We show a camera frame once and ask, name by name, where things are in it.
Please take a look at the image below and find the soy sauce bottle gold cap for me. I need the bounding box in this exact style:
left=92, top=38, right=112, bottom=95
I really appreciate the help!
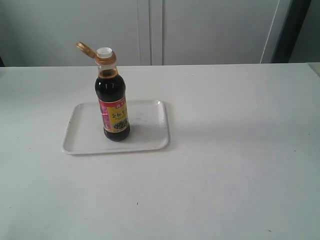
left=76, top=41, right=130, bottom=142

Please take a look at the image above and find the white rectangular plastic tray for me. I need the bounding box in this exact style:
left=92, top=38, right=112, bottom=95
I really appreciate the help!
left=61, top=100, right=170, bottom=155

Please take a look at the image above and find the white cabinet with doors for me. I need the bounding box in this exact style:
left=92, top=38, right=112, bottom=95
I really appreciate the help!
left=0, top=0, right=291, bottom=67

